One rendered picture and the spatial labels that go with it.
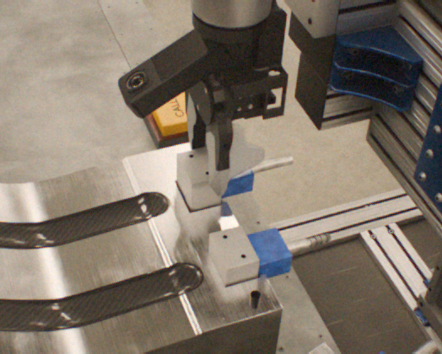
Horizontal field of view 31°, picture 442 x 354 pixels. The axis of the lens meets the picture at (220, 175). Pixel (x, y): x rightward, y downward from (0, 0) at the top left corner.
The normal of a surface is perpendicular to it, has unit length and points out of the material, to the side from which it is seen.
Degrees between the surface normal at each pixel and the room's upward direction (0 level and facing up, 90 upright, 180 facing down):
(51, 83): 0
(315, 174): 0
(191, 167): 1
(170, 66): 30
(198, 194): 91
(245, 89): 90
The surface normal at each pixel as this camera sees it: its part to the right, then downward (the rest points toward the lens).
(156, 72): -0.44, -0.52
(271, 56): 0.36, 0.66
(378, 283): 0.04, -0.71
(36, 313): 0.44, -0.66
